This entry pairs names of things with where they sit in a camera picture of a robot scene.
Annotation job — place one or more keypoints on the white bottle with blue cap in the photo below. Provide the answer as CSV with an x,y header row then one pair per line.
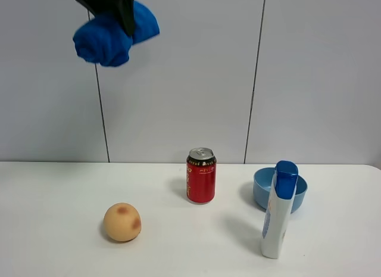
x,y
279,206

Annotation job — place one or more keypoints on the light blue bowl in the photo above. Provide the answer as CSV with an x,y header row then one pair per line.
x,y
262,186

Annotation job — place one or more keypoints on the blue towel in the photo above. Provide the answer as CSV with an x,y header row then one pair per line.
x,y
103,41

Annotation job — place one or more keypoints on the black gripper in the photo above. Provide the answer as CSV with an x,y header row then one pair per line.
x,y
124,9

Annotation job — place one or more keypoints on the red soda can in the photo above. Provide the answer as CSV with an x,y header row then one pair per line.
x,y
201,166

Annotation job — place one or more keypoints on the tan spotted ball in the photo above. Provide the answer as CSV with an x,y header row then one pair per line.
x,y
122,222

